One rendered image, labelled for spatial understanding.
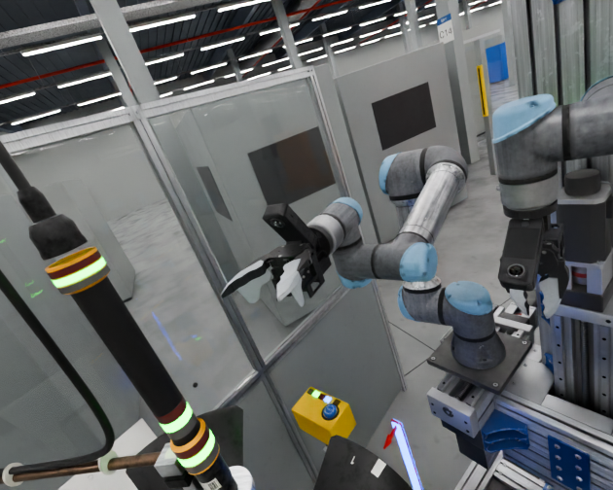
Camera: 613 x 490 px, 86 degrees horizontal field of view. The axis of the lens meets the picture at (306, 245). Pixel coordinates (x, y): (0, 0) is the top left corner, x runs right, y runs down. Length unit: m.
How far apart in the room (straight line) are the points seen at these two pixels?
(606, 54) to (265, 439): 1.58
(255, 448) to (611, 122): 1.48
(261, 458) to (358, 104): 3.48
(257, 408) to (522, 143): 1.30
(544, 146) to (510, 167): 0.05
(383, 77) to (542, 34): 3.46
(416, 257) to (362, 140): 3.46
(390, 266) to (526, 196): 0.25
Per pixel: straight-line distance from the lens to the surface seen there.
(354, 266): 0.70
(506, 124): 0.56
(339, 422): 1.07
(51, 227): 0.35
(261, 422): 1.56
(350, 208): 0.70
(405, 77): 4.51
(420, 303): 1.08
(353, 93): 4.04
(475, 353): 1.13
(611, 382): 1.17
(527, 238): 0.60
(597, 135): 0.56
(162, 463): 0.51
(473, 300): 1.03
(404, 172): 0.98
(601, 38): 0.90
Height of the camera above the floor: 1.87
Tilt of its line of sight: 21 degrees down
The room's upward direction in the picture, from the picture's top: 20 degrees counter-clockwise
